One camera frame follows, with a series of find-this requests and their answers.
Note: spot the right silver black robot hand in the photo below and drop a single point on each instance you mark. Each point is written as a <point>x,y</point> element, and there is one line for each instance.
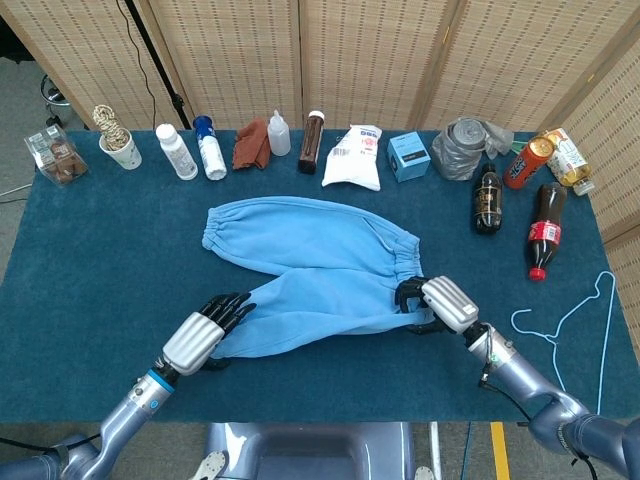
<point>447,302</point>

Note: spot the grey garbage bag roll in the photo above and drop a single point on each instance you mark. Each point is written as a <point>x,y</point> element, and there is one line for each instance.
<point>460,150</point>

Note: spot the black soda bottle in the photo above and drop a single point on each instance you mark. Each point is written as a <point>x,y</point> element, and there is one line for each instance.
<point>488,200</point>

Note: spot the teal table mat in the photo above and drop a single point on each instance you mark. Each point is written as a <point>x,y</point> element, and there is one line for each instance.
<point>125,275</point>

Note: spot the cola bottle red label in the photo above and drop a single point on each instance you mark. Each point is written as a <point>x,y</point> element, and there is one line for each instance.
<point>546,230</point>

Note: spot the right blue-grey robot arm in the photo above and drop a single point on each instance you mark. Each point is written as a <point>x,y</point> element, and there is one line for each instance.
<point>540,395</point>

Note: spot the black rolling stool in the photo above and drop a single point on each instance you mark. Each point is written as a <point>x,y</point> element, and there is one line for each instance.
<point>52,97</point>

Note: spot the orange soda bottle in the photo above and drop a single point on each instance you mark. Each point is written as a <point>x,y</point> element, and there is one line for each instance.
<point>525,165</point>

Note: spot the white bottle with blue cap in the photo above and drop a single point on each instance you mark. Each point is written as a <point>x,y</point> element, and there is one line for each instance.
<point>210,152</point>

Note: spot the brown cloth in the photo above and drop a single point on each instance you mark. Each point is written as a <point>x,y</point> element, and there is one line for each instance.
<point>250,147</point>

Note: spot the bamboo folding screen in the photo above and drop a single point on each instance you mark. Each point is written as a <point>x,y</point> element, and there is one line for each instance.
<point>370,55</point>

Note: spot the clear squeeze wash bottle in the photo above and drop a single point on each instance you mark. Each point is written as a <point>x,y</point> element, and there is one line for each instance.
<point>279,137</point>

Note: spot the clear box of cookies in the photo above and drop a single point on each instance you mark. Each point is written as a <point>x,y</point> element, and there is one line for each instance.
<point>57,157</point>

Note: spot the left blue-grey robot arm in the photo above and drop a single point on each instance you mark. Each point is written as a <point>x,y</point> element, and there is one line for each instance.
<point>125,415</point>

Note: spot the tall white plastic bottle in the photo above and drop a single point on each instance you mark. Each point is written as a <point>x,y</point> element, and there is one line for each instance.
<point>177,155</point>

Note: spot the black tripod stand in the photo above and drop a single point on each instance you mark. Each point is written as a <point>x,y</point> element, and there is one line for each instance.
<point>160,70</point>

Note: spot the light blue sweatpants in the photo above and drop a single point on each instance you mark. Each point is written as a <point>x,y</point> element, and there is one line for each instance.
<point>310,250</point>

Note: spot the brown rectangular jar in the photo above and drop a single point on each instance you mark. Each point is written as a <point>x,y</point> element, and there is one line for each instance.
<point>311,145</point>

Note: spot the white paper cup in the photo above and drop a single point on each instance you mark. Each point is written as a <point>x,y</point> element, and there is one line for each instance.
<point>125,155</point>

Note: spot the white plastic packet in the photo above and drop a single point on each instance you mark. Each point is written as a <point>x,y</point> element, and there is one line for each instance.
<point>352,160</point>

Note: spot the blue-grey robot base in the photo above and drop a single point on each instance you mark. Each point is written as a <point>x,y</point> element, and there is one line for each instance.
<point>305,450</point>

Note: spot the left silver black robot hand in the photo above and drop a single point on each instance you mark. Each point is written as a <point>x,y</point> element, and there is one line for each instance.
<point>192,340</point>

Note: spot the yellow tea bottle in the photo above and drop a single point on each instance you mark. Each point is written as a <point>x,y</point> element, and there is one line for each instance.
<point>570,160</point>

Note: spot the small light blue box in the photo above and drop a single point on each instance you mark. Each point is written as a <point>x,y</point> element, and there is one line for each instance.
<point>410,160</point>

